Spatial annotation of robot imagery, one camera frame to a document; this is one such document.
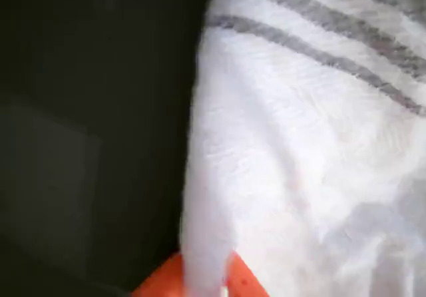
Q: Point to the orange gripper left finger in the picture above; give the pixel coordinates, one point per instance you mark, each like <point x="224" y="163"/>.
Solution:
<point x="166" y="280"/>

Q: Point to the white striped towel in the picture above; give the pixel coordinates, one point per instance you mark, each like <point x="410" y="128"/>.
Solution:
<point x="299" y="144"/>

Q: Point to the large black desk mat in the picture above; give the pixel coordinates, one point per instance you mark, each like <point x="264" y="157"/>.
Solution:
<point x="83" y="110"/>

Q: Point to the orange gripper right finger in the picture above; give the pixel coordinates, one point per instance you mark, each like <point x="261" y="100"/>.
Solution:
<point x="244" y="282"/>

